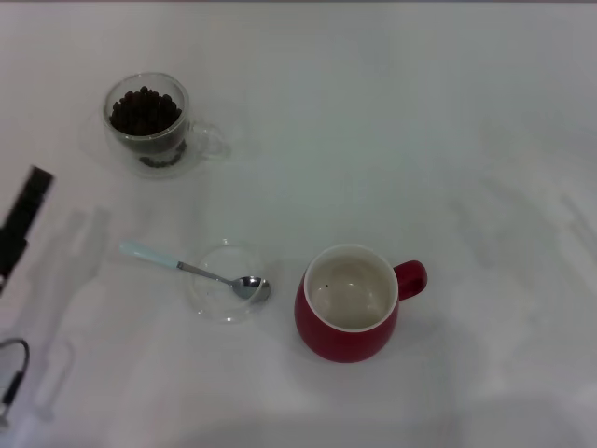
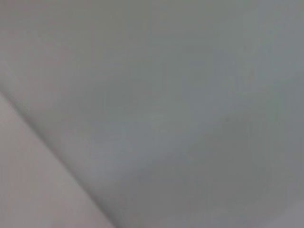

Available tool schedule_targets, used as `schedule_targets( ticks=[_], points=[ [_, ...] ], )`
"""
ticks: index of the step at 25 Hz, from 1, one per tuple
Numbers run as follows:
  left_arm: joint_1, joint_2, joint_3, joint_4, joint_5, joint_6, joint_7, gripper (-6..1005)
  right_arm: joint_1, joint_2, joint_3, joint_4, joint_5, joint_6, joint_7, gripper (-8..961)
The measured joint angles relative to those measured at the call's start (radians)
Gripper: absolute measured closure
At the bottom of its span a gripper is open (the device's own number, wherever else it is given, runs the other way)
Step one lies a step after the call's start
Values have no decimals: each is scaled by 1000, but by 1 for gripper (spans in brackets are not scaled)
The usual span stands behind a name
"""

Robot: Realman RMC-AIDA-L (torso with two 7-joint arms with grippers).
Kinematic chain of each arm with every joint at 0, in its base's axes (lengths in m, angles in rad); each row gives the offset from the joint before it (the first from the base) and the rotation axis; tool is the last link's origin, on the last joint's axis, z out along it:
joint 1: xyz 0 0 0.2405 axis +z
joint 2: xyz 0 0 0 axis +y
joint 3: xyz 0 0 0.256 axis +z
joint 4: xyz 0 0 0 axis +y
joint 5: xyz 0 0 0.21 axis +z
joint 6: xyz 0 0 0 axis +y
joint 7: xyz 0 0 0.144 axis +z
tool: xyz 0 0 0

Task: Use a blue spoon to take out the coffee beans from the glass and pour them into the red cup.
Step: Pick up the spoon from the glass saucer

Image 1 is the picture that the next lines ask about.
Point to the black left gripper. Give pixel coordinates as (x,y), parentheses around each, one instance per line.
(10,247)

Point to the double-walled glass cup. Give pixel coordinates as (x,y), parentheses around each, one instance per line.
(205,135)

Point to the red ceramic mug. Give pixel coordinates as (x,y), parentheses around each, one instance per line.
(336,343)

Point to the pile of coffee beans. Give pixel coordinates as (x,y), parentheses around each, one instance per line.
(144,112)

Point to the clear glass saucer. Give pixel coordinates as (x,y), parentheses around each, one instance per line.
(219,305)

